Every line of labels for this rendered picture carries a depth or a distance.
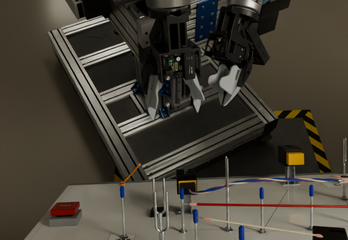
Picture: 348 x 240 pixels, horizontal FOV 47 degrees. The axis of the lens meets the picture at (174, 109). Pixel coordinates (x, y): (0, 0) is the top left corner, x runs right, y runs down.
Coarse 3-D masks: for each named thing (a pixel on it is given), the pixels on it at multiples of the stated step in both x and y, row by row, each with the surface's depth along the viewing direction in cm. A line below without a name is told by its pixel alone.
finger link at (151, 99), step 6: (150, 78) 72; (156, 78) 71; (150, 84) 73; (156, 84) 71; (162, 84) 73; (150, 90) 73; (156, 90) 71; (144, 96) 75; (150, 96) 73; (156, 96) 70; (150, 102) 73; (156, 102) 70; (150, 108) 75; (156, 108) 70; (150, 114) 75
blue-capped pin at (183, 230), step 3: (180, 189) 75; (183, 189) 75; (180, 192) 75; (183, 192) 75; (180, 195) 75; (183, 195) 75; (180, 198) 75; (183, 198) 75; (183, 207) 76; (183, 210) 76; (183, 213) 76; (183, 216) 76; (183, 219) 76; (183, 222) 76; (183, 225) 76; (183, 228) 76; (180, 231) 76; (183, 231) 76; (186, 231) 76
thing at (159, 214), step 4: (152, 180) 62; (164, 180) 62; (152, 184) 62; (164, 184) 62; (164, 188) 62; (164, 192) 62; (164, 196) 62; (164, 200) 62; (164, 204) 62; (164, 208) 62; (160, 212) 62; (164, 212) 62; (160, 216) 62; (160, 220) 62; (160, 224) 62; (160, 228) 62
